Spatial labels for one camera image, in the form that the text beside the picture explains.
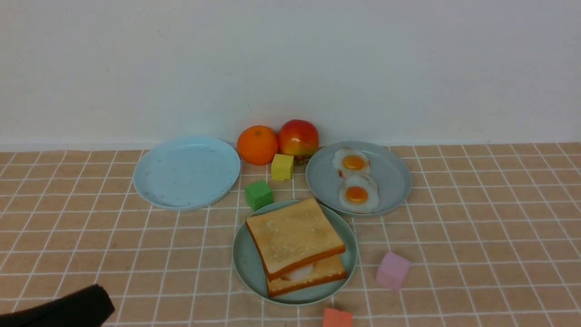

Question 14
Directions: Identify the green foam cube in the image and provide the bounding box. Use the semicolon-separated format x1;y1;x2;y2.
245;180;274;212

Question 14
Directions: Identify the orange fruit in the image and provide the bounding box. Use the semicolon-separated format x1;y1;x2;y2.
236;125;278;166

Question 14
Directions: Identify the light blue left plate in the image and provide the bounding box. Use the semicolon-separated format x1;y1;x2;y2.
133;136;241;211

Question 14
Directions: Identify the toast slice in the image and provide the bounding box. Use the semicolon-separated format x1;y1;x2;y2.
246;198;346;281
267;255;347;297

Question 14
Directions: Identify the teal centre plate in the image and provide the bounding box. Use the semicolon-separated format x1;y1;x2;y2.
232;204;359;307

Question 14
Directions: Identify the yellow foam cube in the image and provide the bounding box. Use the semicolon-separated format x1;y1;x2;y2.
271;154;295;181

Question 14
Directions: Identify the red yellow apple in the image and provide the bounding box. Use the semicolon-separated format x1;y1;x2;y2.
278;119;320;158

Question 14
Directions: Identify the red-orange foam cube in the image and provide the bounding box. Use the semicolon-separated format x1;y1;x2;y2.
322;307;354;327

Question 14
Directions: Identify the pink foam cube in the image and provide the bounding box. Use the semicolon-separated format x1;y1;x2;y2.
375;252;411;292

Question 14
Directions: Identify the fried egg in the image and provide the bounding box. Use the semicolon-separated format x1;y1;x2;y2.
331;147;371;178
281;263;315;281
339;173;379;214

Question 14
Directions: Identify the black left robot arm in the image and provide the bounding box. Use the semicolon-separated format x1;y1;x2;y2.
0;284;115;327

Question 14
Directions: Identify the grey-blue right plate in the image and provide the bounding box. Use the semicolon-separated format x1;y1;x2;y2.
306;141;412;217

